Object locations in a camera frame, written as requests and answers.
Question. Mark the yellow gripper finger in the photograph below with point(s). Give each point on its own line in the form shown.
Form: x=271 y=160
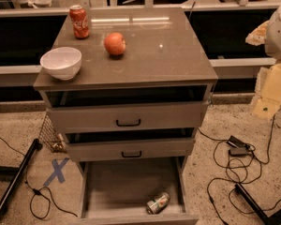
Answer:
x=267 y=99
x=257 y=36

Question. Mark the green 7up can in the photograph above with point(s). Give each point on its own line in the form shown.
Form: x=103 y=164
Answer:
x=158 y=203

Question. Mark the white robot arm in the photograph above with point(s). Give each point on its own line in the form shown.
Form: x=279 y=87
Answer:
x=273 y=38

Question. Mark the grey drawer cabinet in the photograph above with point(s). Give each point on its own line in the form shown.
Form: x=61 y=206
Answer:
x=163 y=63

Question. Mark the red coca-cola can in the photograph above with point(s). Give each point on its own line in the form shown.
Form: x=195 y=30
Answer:
x=79 y=20

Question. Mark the open bottom drawer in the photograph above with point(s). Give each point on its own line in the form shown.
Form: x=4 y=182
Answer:
x=116 y=192

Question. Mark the black power adapter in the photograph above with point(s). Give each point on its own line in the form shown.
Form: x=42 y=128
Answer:
x=237 y=147

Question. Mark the black bar right floor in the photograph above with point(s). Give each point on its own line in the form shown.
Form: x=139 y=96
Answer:
x=274 y=219

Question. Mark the black bar floor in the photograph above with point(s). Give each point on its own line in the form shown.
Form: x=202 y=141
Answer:
x=274 y=219
x=15 y=181

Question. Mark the red apple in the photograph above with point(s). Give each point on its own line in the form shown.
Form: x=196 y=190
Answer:
x=115 y=44

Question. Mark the white bowl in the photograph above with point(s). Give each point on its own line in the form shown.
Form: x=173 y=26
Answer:
x=62 y=63

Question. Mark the blue tape cross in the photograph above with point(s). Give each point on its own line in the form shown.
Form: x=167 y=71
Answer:
x=57 y=171

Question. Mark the black bar left floor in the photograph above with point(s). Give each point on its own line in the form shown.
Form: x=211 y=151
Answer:
x=15 y=181

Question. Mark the top drawer with handle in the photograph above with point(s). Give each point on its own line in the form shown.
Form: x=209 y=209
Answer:
x=126 y=117

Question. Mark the drawer with handle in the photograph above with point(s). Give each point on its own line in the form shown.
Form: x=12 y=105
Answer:
x=160 y=148
x=126 y=117

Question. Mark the middle drawer with handle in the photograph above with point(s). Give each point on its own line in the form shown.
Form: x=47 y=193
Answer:
x=160 y=148

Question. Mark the wire mesh basket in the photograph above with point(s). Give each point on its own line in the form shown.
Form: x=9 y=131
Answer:
x=49 y=137

